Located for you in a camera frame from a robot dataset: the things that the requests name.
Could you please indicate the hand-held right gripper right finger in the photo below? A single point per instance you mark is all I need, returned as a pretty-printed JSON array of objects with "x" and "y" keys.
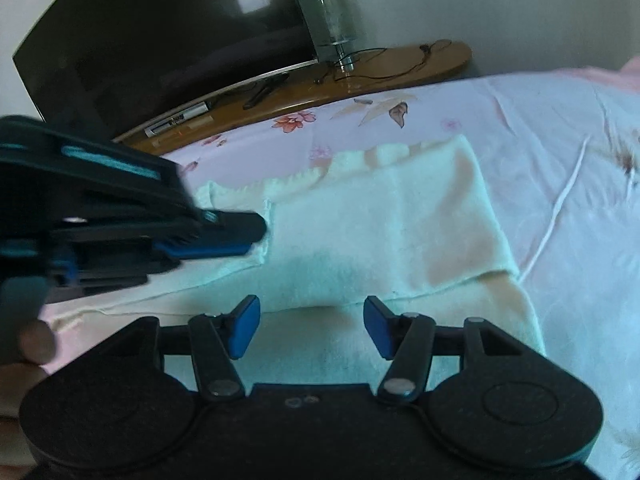
[{"x": 376, "y": 327}]

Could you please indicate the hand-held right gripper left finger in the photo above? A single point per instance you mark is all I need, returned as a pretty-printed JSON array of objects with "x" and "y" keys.
[{"x": 245, "y": 327}]

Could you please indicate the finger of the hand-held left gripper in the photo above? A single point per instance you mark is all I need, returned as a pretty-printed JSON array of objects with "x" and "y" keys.
[
  {"x": 210, "y": 250},
  {"x": 235, "y": 226}
]

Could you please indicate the pale mint small garment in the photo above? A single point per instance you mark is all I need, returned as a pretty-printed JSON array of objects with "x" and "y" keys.
[{"x": 380, "y": 220}]

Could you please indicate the person's left hand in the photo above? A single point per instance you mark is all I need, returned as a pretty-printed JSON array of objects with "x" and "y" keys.
[{"x": 37, "y": 342}]

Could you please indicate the silver set-top box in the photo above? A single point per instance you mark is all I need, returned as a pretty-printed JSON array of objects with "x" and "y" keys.
[{"x": 175, "y": 119}]

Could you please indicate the wooden television cabinet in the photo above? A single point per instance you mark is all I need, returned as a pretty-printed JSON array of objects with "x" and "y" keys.
[{"x": 350, "y": 82}]

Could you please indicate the black flat television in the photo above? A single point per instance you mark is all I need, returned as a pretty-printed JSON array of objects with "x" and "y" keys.
[{"x": 160, "y": 30}]

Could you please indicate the glass table lamp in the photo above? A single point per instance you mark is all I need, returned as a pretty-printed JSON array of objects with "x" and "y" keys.
[{"x": 330, "y": 15}]

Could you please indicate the pink floral bed sheet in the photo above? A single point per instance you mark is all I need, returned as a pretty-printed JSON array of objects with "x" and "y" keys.
[{"x": 565, "y": 170}]

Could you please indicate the pink cloth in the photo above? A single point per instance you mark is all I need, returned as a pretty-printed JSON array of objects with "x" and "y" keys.
[{"x": 615, "y": 74}]

